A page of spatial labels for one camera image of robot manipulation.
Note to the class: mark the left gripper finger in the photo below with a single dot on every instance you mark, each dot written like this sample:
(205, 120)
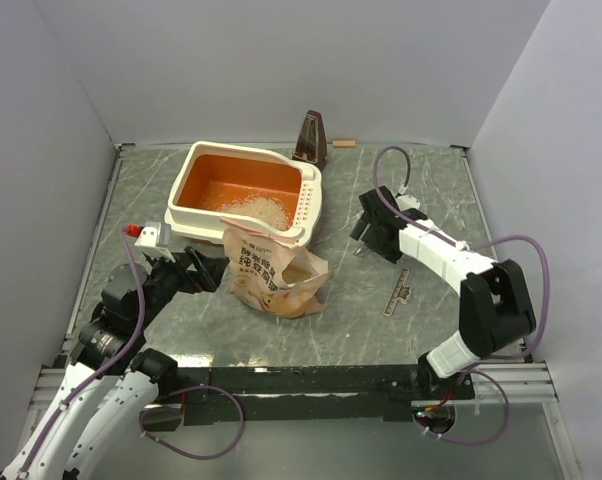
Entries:
(212, 270)
(194, 258)

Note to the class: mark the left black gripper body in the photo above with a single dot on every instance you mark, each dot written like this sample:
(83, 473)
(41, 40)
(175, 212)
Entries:
(168, 277)

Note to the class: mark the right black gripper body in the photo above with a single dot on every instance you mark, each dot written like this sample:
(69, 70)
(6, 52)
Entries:
(371, 239)

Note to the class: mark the peach cat litter bag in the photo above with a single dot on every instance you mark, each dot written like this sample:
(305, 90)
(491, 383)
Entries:
(271, 276)

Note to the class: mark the white orange litter box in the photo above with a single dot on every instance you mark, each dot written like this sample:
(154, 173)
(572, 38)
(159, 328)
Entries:
(216, 174)

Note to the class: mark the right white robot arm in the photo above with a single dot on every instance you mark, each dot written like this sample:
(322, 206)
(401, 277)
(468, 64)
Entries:
(495, 309)

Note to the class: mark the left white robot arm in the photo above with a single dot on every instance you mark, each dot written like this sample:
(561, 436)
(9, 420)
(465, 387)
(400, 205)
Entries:
(111, 377)

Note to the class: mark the clean litter pile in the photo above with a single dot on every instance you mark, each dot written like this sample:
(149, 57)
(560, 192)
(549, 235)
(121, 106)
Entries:
(265, 209)

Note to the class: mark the wooden ruler with crown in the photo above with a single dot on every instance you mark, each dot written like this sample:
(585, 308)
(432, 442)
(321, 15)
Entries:
(400, 294)

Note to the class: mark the small wooden block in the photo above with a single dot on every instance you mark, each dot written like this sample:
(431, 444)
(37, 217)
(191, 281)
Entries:
(344, 144)

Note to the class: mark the brown wooden metronome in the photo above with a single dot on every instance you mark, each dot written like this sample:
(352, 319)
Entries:
(311, 145)

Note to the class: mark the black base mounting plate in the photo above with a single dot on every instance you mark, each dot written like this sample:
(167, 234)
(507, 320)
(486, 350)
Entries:
(224, 394)

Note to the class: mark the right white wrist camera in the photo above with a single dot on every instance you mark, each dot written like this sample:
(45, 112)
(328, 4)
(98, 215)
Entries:
(407, 202)

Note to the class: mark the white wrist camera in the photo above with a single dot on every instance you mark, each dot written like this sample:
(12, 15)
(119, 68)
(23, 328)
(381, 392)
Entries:
(153, 242)
(407, 202)

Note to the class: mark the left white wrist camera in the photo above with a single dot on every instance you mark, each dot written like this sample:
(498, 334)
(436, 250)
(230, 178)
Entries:
(153, 242)

